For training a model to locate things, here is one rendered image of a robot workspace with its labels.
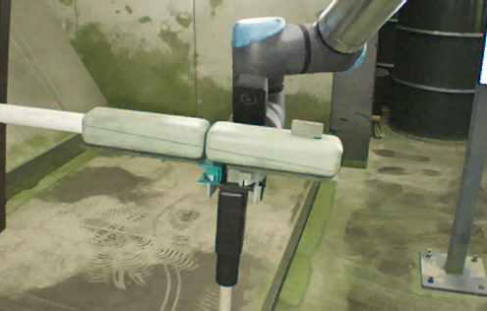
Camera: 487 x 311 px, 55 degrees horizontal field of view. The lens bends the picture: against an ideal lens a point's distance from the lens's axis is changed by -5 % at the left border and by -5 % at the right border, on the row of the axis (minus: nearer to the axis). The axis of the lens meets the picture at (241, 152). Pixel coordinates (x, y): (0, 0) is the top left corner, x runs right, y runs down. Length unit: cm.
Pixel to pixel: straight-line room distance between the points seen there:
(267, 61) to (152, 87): 171
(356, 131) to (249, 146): 175
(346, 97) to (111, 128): 174
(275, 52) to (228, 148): 30
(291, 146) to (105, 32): 209
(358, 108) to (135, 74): 110
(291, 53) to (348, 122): 145
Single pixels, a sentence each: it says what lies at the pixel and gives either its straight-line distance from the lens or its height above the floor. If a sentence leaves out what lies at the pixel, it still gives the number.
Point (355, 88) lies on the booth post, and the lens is 223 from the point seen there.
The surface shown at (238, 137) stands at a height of 69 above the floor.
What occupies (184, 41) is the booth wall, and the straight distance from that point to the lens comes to 238.
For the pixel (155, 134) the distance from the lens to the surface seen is 58.
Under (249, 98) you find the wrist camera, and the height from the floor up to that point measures 71.
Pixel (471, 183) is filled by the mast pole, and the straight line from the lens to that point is 149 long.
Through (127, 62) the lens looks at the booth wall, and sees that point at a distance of 254.
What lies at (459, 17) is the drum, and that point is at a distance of 268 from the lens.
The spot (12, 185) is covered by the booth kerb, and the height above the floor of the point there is 11.
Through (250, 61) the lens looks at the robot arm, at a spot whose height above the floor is 73.
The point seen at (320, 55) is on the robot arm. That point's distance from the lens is 86.
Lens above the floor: 87
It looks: 21 degrees down
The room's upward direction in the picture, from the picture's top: straight up
